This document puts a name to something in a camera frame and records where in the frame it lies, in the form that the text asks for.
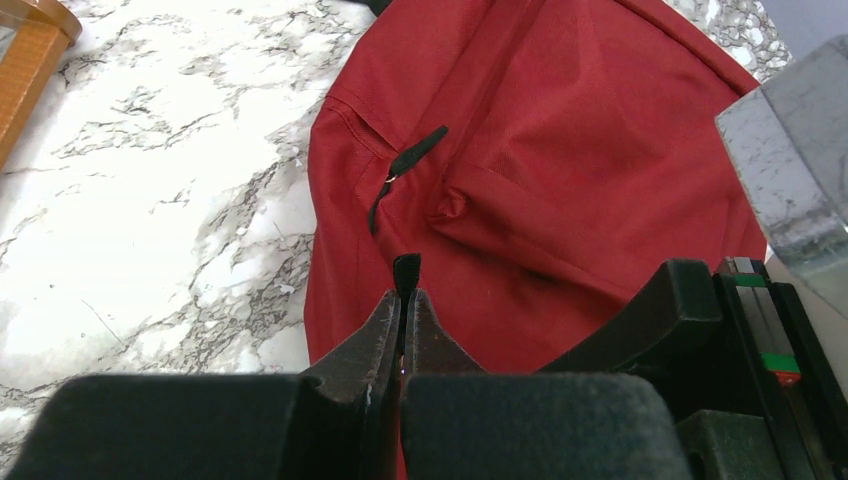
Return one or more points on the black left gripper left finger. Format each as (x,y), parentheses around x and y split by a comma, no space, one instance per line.
(358,398)

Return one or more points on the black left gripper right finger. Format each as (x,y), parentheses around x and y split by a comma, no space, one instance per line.
(428,348)

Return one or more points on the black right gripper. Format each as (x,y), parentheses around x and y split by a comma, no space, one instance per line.
(734,355)

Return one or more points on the red student backpack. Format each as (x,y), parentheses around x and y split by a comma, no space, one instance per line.
(529,165)

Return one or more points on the orange wooden shelf rack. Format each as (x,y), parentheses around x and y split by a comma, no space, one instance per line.
(43,31)

